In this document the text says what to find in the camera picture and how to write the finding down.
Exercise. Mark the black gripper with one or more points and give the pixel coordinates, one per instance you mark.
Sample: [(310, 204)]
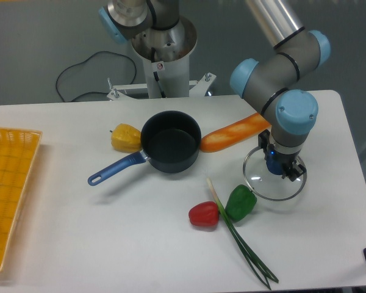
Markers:
[(281, 155)]

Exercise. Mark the glass lid with blue knob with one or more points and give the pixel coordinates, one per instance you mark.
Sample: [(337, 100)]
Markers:
[(265, 184)]

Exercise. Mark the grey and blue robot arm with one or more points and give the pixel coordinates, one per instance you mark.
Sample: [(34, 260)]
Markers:
[(266, 87)]

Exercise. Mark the orange baguette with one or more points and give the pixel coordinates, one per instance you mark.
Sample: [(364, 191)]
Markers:
[(235, 133)]

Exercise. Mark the green bell pepper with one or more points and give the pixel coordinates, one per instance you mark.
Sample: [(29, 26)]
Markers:
[(241, 202)]

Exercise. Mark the red bell pepper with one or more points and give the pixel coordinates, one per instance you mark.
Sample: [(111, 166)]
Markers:
[(204, 214)]

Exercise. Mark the dark blue saucepan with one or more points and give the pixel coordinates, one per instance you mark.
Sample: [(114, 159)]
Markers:
[(170, 143)]

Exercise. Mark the green spring onion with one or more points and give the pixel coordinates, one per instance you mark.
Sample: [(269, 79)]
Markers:
[(261, 271)]

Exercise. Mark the yellow bell pepper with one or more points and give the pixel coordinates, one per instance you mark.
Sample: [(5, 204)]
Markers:
[(125, 138)]

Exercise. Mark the yellow woven basket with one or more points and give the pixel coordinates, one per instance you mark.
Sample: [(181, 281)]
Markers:
[(18, 150)]

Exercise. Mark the white base frame with bolts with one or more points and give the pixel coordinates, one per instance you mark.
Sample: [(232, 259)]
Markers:
[(197, 88)]

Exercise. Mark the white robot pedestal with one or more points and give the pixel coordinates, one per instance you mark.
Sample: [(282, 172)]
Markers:
[(165, 57)]

